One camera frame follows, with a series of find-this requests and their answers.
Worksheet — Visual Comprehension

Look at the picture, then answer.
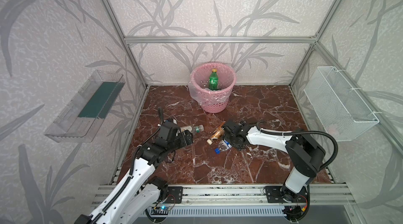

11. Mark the pink perforated plastic bin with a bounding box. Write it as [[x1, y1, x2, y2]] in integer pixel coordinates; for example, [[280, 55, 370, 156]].
[[188, 62, 237, 114]]

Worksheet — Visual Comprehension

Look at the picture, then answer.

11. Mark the horizontal aluminium frame bar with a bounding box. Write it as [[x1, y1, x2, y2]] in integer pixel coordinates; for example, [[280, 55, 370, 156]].
[[124, 36, 317, 44]]

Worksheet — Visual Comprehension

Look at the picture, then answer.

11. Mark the clear bottle bird label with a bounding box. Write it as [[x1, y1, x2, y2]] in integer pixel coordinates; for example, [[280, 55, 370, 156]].
[[181, 125, 204, 134]]

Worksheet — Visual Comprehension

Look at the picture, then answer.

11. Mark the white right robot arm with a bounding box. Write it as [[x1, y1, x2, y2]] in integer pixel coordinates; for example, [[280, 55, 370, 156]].
[[221, 120, 339, 203]]

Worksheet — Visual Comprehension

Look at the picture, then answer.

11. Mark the Nescafe brown bottle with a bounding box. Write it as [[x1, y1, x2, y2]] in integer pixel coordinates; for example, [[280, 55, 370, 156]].
[[206, 122, 225, 145]]

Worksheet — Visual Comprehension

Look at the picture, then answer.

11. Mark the clear wall tray green mat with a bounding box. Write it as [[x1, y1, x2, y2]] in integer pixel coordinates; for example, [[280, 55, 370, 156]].
[[44, 70, 126, 143]]

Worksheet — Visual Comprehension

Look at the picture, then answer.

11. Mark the crushed clear bottle blue label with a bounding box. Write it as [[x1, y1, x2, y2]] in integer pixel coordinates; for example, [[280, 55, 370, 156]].
[[215, 140, 232, 154]]

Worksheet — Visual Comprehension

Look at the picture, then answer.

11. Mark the clear plastic bin liner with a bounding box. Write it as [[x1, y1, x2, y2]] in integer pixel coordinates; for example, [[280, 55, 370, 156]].
[[188, 77, 234, 114]]

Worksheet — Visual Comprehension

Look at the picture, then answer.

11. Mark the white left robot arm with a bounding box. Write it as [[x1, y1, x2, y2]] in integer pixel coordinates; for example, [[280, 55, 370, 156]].
[[75, 107, 193, 224]]

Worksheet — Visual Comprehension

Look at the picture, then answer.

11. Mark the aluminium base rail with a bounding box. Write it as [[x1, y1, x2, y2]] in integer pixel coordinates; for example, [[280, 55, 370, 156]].
[[92, 184, 356, 224]]

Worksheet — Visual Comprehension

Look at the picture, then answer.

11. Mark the white wire mesh basket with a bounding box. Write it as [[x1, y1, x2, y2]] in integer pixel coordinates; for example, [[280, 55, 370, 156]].
[[304, 66, 379, 142]]

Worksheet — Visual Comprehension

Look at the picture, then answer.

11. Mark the green Sprite bottle yellow cap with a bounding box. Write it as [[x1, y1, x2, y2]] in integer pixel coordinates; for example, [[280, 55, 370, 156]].
[[208, 69, 218, 91]]

